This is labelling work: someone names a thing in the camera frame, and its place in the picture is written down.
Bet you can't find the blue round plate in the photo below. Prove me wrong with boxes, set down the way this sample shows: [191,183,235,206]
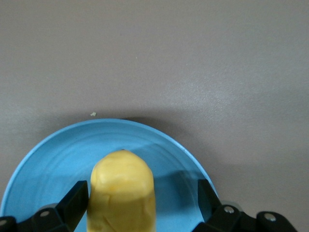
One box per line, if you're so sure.
[0,118,221,232]

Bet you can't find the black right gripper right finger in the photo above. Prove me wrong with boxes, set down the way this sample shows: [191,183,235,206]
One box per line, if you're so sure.
[193,179,299,232]

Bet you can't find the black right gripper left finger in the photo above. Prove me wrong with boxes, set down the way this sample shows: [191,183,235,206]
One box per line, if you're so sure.
[0,180,88,232]

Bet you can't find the yellow peeled potato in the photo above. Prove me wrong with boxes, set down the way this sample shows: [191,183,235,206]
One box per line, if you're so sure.
[86,149,156,232]

